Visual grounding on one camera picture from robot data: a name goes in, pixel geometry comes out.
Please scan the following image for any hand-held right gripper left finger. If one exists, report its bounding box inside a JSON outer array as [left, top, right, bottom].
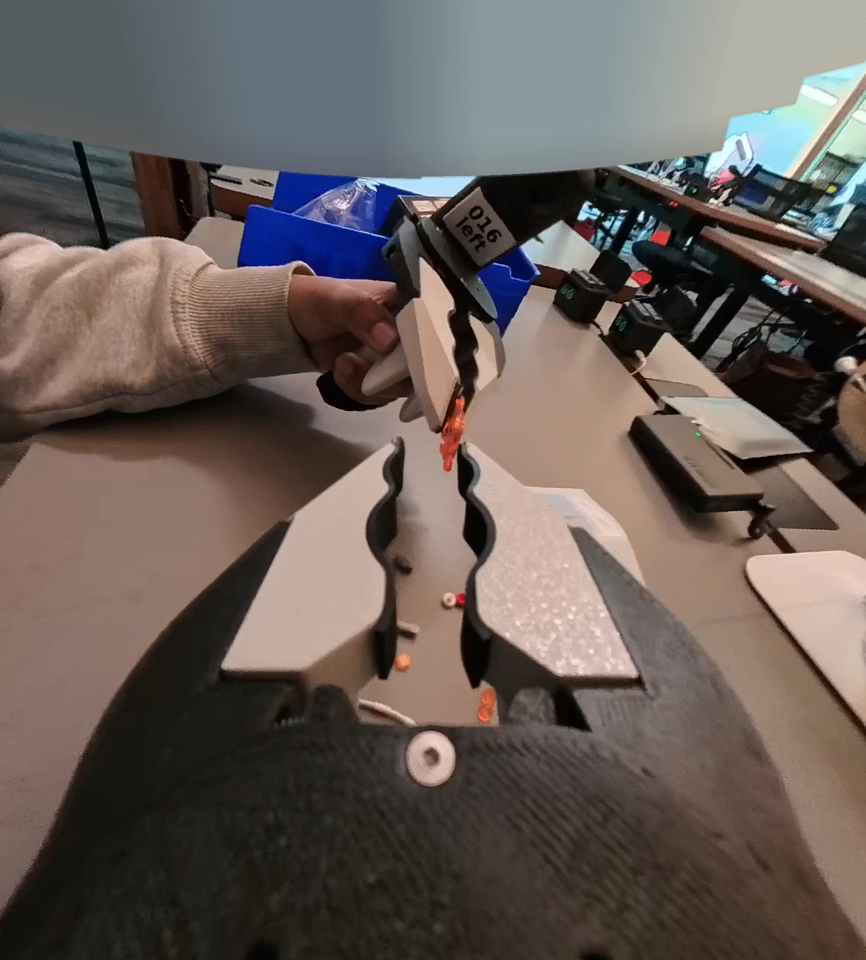
[[221, 438, 406, 725]]

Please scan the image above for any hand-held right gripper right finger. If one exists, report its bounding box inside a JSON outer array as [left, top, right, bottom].
[[457, 442, 642, 727]]

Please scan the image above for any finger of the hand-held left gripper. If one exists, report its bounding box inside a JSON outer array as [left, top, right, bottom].
[[448, 311, 506, 396], [395, 258, 461, 432]]

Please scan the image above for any large orange lego flame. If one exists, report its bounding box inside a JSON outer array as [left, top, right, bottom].
[[439, 396, 467, 472]]

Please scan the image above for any lego instruction booklet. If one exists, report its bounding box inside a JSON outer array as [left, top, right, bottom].
[[530, 487, 644, 579]]

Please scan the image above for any person's left forearm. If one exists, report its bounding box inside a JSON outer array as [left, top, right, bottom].
[[0, 161, 317, 444]]

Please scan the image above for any dark lego box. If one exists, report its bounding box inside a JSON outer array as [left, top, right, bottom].
[[395, 195, 449, 226]]

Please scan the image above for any person's left hand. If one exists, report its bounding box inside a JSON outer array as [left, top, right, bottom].
[[288, 273, 404, 406]]

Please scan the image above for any black charger with green lights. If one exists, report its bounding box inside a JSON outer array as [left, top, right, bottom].
[[609, 300, 674, 357], [553, 270, 614, 324]]

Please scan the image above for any large blue plastic bin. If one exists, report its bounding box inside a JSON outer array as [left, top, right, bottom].
[[238, 172, 540, 335]]

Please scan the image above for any clear plastic bag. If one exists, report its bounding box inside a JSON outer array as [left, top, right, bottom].
[[298, 180, 377, 226]]

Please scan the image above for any long wooden desk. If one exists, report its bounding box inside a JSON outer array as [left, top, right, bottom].
[[699, 225, 866, 339], [605, 166, 827, 252]]

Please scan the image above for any black flat case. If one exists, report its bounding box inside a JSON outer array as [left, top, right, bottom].
[[630, 414, 767, 515]]

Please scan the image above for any silver laptop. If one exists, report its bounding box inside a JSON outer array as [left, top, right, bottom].
[[661, 395, 812, 460]]

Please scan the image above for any white base stand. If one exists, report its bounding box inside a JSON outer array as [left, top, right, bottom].
[[746, 540, 866, 785]]

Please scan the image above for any white lego chain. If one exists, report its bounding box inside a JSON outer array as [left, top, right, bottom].
[[358, 699, 419, 727]]

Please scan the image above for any wooden post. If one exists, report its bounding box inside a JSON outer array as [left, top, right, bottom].
[[131, 152, 194, 241]]

